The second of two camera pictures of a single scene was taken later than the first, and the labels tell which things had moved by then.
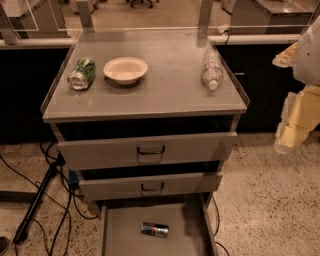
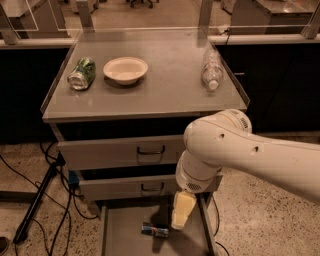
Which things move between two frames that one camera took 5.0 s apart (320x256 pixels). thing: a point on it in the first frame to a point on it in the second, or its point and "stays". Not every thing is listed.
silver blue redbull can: x=157 y=230 stays
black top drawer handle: x=150 y=152 stays
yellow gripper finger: x=300 y=115 to x=184 y=203
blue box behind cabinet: x=73 y=178 stays
